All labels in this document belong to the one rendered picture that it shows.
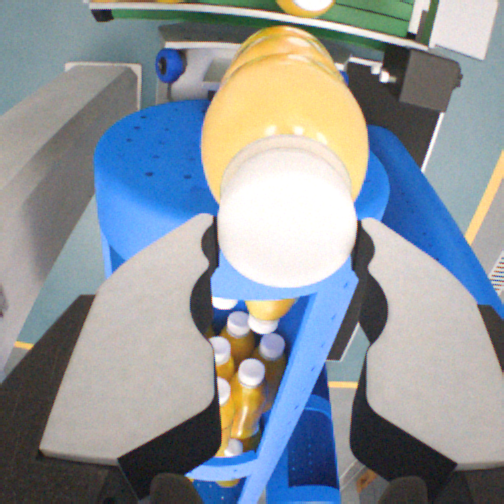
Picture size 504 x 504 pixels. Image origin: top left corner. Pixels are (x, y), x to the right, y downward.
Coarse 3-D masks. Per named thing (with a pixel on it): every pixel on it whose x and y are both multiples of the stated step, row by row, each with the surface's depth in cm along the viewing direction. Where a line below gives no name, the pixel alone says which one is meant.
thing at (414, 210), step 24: (384, 144) 119; (384, 168) 107; (408, 168) 107; (408, 192) 96; (432, 192) 100; (384, 216) 94; (408, 216) 89; (432, 216) 88; (408, 240) 84; (432, 240) 81; (456, 240) 82; (456, 264) 75; (480, 264) 79; (480, 288) 69
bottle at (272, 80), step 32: (256, 32) 23; (288, 32) 21; (256, 64) 15; (288, 64) 14; (320, 64) 15; (224, 96) 14; (256, 96) 13; (288, 96) 12; (320, 96) 13; (352, 96) 14; (224, 128) 13; (256, 128) 12; (288, 128) 12; (320, 128) 12; (352, 128) 13; (224, 160) 13; (352, 160) 13; (352, 192) 13
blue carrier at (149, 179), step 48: (144, 144) 36; (192, 144) 37; (96, 192) 34; (144, 192) 29; (192, 192) 31; (384, 192) 35; (144, 240) 30; (240, 288) 31; (288, 288) 31; (336, 288) 35; (288, 336) 67; (288, 384) 42; (288, 432) 55; (240, 480) 92
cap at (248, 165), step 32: (256, 160) 11; (288, 160) 11; (320, 160) 11; (224, 192) 12; (256, 192) 10; (288, 192) 10; (320, 192) 10; (224, 224) 11; (256, 224) 11; (288, 224) 11; (320, 224) 11; (352, 224) 11; (256, 256) 12; (288, 256) 12; (320, 256) 12
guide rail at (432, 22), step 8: (432, 0) 40; (440, 0) 38; (432, 8) 40; (440, 8) 39; (432, 16) 40; (440, 16) 39; (432, 24) 40; (424, 32) 43; (432, 32) 41; (424, 40) 43; (432, 40) 41
